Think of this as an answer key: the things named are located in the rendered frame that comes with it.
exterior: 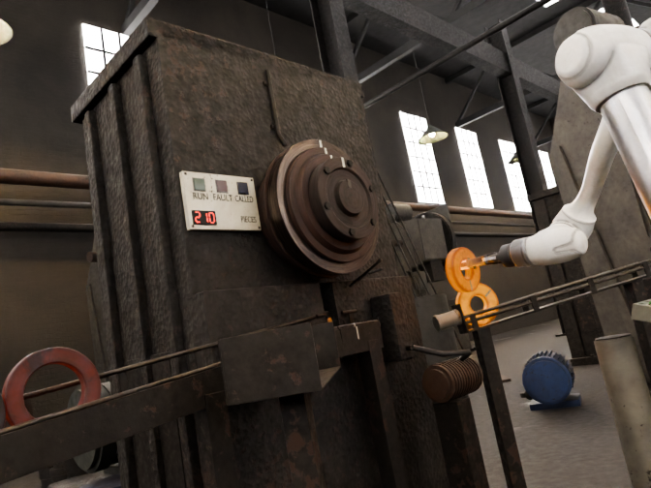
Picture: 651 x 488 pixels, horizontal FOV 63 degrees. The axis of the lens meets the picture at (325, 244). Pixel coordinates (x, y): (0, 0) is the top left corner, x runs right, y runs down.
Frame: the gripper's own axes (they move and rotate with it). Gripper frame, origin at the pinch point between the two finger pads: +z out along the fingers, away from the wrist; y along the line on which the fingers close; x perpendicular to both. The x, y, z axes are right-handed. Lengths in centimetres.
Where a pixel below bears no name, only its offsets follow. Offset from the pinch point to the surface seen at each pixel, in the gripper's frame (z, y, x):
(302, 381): -19, -89, -23
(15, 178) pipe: 572, -21, 201
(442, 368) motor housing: 7.0, -11.5, -32.9
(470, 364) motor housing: 6.1, 2.9, -34.0
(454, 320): 9.5, 3.1, -18.3
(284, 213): 20, -58, 22
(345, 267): 20.9, -35.0, 4.3
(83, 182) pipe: 576, 57, 203
